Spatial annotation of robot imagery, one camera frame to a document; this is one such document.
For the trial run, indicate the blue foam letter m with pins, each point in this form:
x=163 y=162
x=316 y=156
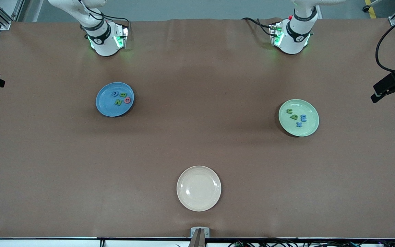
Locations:
x=303 y=118

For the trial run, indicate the green foam letter u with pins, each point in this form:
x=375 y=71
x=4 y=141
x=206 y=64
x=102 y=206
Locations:
x=289 y=111

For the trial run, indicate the blue foam letter G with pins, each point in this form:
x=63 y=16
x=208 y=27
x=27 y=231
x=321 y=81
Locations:
x=115 y=93

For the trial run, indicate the green foam letter N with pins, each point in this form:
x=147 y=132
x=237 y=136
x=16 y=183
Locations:
x=118 y=102

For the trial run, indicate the green foam letter B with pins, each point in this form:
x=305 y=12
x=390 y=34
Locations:
x=123 y=95

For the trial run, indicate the pink foam letter Q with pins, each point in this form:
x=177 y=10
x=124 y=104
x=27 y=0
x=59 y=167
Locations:
x=127 y=100

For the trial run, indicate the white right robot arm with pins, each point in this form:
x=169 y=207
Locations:
x=105 y=44

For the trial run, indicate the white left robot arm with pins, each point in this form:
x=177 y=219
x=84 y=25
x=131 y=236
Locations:
x=291 y=43

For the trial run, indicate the green plate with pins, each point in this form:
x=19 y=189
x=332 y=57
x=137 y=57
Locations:
x=310 y=128

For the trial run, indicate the blue plate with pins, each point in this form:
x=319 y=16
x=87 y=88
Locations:
x=106 y=106

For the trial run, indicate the metal base connector plate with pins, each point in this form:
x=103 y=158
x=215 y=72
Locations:
x=124 y=34
x=273 y=32

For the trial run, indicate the cream plate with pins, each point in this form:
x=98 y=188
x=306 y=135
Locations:
x=199 y=188

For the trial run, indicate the black caster wheel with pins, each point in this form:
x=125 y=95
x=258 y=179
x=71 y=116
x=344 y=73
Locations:
x=366 y=8

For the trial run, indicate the brown table cover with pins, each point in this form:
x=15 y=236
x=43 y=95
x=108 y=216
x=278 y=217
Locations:
x=197 y=85

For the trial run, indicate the white table edge rail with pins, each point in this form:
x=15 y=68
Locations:
x=46 y=243

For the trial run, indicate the grey metal camera bracket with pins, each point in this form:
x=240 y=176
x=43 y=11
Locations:
x=200 y=233

